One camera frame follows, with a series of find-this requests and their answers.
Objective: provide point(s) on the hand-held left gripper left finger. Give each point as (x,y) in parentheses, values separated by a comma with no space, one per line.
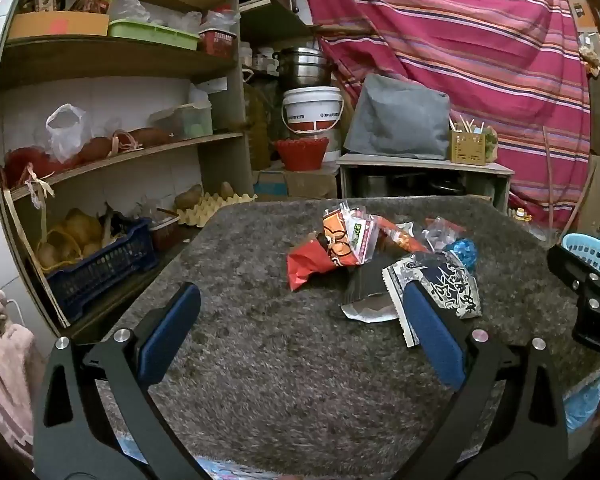
(172,330)

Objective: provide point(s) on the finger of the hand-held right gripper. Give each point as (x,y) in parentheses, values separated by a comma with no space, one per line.
(562,260)

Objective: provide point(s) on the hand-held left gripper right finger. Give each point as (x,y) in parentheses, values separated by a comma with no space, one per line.
(430,332)

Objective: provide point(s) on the light blue plastic basket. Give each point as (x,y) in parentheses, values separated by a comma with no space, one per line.
(592,252)

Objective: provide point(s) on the black white printed packet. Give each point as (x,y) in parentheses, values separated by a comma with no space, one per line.
(450,280)

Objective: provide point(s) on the white cloth pouch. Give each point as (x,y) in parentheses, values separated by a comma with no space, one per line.
(367,285)

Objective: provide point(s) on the blue wrapper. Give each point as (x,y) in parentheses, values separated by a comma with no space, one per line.
(462,254)

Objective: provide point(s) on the clear bag with orange strip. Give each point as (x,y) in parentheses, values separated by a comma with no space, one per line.
(405,240)

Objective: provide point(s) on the clear plastic bag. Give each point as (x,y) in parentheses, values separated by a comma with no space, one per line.
(442,232)

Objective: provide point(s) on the white green snack packet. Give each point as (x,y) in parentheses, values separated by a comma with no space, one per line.
(362,235)

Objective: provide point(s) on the orange snack packet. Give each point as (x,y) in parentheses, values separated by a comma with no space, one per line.
(336,240)

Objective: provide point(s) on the dark blue plastic crate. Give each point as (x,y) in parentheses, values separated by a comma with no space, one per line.
(105,270)

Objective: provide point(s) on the grey shaggy mat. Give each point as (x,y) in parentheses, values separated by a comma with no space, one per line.
(280,350)

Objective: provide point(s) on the paper egg tray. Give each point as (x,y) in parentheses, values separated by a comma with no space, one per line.
(215,207)

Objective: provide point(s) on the potatoes in yellow net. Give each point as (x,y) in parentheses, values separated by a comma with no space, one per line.
(75,235)

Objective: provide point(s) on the bundle of green vegetables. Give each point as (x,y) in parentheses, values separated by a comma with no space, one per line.
(492,142)

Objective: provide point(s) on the wooden chopstick holder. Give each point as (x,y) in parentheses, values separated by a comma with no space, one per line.
(467,147)

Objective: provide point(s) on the small grey cabinet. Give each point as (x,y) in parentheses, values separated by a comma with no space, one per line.
(425,165)

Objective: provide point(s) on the pink towel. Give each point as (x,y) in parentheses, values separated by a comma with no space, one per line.
(10,370)

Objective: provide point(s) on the cardboard box with blue print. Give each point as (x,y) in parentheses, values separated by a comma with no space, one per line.
(300,184)

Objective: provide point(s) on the sweet potato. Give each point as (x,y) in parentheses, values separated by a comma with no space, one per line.
(96,149)
(150,136)

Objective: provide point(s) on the clear plastic container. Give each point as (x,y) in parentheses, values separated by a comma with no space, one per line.
(185,122)

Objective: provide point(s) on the grey cloth cover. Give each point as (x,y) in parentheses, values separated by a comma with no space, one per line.
(400,117)

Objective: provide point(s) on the red plastic basket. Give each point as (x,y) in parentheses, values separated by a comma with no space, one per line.
(301,155)

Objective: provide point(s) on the red mesh bag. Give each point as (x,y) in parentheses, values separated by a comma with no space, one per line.
(30,162)

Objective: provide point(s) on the white plastic bag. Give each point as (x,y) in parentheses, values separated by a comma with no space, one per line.
(69,130)

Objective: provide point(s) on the large yellow oil bottle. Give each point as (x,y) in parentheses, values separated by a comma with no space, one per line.
(255,120)

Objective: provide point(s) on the red striped cloth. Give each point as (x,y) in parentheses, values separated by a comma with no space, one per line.
(455,50)

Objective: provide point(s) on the white plastic bucket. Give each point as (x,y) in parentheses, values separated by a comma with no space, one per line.
(311,110)

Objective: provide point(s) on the wooden shelf unit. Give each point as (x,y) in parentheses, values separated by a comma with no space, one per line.
(110,60)

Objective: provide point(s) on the small red basket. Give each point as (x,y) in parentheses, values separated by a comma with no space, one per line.
(219,42)

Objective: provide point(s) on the steel pot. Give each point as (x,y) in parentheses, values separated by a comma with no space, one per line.
(302,67)

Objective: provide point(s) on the green plastic tray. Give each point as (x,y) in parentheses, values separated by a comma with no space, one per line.
(152,34)

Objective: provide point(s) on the orange cardboard box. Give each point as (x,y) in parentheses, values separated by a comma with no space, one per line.
(55,24)

